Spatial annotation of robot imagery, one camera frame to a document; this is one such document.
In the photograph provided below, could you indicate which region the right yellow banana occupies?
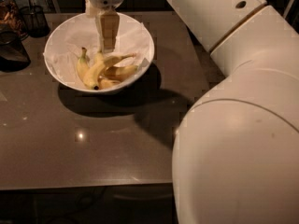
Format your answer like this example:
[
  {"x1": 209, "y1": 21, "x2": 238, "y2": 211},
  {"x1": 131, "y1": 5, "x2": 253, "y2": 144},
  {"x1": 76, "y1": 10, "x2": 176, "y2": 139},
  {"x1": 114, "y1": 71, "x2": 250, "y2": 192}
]
[{"x1": 104, "y1": 64, "x2": 137, "y2": 81}]

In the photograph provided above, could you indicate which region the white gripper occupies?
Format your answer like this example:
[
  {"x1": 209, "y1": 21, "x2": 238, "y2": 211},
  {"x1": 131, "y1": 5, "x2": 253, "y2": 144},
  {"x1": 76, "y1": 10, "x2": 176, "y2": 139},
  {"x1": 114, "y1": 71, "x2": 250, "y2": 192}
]
[{"x1": 85, "y1": 0, "x2": 124, "y2": 52}]

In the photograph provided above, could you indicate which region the bottom yellow banana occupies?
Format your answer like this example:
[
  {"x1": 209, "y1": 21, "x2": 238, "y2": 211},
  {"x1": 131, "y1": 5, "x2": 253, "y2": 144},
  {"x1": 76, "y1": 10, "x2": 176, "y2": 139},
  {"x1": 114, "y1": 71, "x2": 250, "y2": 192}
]
[{"x1": 99, "y1": 78, "x2": 120, "y2": 90}]

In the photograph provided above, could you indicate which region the glass jar with snacks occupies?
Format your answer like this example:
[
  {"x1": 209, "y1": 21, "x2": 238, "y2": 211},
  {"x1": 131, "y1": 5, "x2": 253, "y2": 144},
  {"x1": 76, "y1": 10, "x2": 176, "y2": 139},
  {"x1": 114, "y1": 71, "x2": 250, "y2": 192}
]
[{"x1": 0, "y1": 0, "x2": 28, "y2": 40}]

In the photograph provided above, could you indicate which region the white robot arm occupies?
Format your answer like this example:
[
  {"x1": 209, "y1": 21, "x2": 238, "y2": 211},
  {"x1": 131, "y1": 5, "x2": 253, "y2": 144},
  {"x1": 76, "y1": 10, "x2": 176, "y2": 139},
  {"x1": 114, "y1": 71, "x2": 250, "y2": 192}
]
[{"x1": 167, "y1": 0, "x2": 299, "y2": 224}]

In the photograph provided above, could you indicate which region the white paper bowl liner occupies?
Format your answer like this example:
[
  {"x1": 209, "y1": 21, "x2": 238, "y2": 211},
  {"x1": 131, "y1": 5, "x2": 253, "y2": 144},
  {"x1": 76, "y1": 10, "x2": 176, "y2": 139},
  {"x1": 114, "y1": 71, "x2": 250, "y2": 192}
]
[{"x1": 50, "y1": 16, "x2": 150, "y2": 87}]

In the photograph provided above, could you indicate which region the left yellow banana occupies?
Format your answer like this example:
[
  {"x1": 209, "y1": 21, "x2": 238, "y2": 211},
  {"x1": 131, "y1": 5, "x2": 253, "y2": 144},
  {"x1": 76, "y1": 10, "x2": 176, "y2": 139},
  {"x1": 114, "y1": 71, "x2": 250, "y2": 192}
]
[{"x1": 76, "y1": 48, "x2": 89, "y2": 80}]

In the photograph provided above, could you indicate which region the back yellow banana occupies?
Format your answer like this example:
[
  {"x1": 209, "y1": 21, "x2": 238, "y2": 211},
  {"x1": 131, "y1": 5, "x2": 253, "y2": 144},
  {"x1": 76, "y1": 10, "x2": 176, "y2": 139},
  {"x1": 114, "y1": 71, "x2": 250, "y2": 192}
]
[{"x1": 93, "y1": 50, "x2": 105, "y2": 63}]

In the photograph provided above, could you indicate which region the black mesh pen cup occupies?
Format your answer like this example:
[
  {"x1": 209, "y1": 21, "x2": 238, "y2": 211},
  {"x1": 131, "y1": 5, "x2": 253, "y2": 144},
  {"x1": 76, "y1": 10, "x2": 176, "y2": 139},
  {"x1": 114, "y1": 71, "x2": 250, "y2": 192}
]
[{"x1": 20, "y1": 6, "x2": 50, "y2": 38}]

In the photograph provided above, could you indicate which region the black mesh basket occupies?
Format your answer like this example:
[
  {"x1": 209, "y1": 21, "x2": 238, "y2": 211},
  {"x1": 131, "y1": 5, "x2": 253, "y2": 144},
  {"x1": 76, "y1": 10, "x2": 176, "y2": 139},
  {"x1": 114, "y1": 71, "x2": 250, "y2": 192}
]
[{"x1": 0, "y1": 31, "x2": 31, "y2": 72}]

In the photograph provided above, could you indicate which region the long yellow banana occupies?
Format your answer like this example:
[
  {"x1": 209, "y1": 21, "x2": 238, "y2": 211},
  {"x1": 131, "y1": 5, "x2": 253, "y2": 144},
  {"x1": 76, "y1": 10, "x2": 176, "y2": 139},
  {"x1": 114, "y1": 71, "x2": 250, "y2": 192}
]
[{"x1": 83, "y1": 53, "x2": 135, "y2": 91}]

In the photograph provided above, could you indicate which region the white bowl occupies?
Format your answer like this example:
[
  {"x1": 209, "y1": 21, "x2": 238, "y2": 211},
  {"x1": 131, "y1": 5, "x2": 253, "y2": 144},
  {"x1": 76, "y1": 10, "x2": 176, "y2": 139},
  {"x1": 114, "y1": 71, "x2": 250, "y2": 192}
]
[{"x1": 43, "y1": 10, "x2": 155, "y2": 96}]

